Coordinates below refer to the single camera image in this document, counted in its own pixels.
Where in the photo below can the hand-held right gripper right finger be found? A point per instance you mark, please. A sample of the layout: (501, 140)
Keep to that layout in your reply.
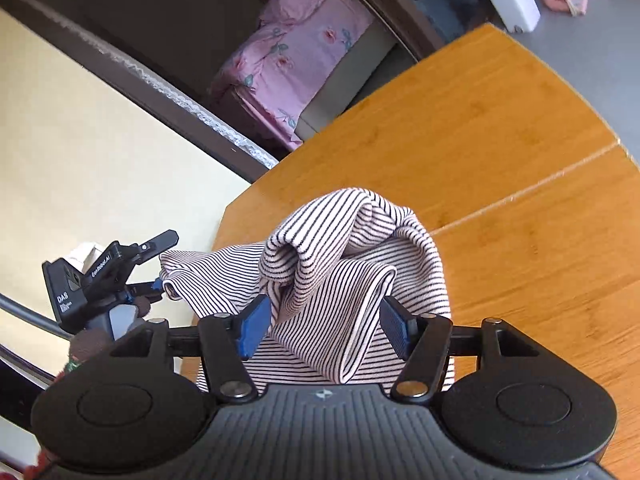
(395, 327)

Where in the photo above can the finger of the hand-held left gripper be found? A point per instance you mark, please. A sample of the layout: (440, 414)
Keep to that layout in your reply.
(157, 245)
(157, 286)

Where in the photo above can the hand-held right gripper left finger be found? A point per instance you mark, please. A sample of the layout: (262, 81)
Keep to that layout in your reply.
(252, 327)

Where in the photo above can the black white striped garment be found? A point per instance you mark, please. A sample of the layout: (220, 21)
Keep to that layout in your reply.
(325, 280)

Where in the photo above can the person's left forearm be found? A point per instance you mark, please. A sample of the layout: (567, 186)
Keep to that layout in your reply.
(87, 347)

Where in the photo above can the person's left hand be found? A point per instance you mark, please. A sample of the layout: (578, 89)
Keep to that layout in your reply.
(142, 306)

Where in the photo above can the white lace curtain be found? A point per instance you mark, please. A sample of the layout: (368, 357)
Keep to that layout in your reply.
(200, 115)

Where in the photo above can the bed with pink floral sheet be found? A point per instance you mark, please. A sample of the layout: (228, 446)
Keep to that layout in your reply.
(300, 45)

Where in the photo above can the white wall socket with cover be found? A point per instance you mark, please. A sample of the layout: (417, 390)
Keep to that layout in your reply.
(85, 252)

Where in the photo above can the dark brown door frame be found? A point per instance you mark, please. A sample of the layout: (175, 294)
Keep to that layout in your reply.
(150, 100)

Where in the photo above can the grey bed frame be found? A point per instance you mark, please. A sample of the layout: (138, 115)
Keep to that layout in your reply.
(345, 80)

